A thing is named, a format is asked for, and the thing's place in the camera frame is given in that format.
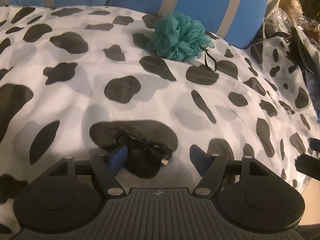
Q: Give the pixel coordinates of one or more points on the brown stuffed toy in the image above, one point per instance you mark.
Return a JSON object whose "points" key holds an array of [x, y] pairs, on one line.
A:
{"points": [[291, 2]]}

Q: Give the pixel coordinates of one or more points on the clear plastic bag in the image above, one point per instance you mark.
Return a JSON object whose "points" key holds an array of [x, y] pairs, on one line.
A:
{"points": [[280, 21]]}

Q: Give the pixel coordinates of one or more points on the cow print duvet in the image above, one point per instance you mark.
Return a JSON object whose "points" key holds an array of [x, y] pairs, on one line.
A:
{"points": [[75, 92]]}

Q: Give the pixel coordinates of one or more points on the teal mesh bath loofah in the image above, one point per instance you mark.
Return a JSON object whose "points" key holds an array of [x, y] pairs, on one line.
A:
{"points": [[177, 35]]}

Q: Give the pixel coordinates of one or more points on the dark green plastic bag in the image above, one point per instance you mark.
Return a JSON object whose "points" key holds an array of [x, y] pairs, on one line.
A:
{"points": [[305, 47]]}

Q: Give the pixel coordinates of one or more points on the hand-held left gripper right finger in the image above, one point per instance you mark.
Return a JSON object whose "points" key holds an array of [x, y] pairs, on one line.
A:
{"points": [[198, 158]]}

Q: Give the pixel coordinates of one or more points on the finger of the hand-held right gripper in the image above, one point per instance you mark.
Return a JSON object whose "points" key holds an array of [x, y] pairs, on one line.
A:
{"points": [[315, 145], [308, 166]]}

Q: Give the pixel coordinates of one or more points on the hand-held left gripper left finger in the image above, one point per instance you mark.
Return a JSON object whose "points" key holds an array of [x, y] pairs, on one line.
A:
{"points": [[118, 158]]}

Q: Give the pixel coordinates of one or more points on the dark blue cloth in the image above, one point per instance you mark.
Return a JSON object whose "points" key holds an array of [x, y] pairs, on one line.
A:
{"points": [[314, 95]]}

